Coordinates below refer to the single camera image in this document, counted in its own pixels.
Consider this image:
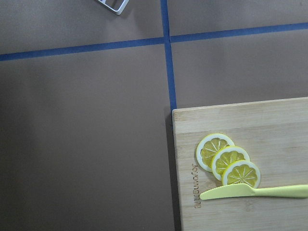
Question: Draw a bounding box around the middle lemon slice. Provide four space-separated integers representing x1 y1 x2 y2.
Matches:
211 145 250 181

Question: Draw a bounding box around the yellow plastic knife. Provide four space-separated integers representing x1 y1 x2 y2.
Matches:
200 183 308 200

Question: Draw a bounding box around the bamboo cutting board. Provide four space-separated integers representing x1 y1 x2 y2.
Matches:
172 98 308 231

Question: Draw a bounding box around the near lemon slice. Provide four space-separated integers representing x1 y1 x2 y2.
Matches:
221 160 261 188

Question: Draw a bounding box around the far lemon slice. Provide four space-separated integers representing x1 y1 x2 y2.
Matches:
195 133 234 172

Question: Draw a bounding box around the lemon slice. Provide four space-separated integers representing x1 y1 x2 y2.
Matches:
211 145 250 181
221 160 261 188
195 133 234 172

